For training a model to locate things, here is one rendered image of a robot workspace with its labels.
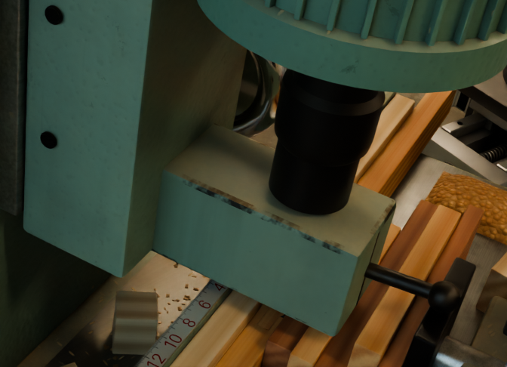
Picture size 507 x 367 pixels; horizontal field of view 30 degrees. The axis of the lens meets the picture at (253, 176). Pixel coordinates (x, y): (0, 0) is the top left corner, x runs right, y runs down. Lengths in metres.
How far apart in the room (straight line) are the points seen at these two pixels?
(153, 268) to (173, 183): 0.28
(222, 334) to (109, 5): 0.22
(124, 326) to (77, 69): 0.28
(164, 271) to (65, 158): 0.30
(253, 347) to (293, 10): 0.26
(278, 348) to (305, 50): 0.23
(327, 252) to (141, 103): 0.14
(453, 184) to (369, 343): 0.30
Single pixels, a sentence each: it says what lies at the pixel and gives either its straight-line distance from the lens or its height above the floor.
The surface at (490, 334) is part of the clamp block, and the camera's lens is 0.65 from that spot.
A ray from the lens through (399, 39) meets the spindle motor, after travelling 0.44.
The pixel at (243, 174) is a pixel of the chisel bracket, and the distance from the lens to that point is 0.60.
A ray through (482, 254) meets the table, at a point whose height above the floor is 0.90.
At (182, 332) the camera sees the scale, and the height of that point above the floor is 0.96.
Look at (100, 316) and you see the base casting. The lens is 0.82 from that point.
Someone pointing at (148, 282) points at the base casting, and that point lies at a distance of 0.86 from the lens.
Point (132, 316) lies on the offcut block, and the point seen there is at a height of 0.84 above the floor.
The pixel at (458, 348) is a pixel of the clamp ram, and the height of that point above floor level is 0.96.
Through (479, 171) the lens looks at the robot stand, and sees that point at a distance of 1.16.
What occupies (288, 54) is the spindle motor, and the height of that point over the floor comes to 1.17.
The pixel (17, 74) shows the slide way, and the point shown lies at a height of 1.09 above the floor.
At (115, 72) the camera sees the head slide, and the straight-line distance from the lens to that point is 0.53.
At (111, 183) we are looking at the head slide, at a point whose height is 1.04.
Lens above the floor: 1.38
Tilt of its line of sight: 36 degrees down
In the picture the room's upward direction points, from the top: 11 degrees clockwise
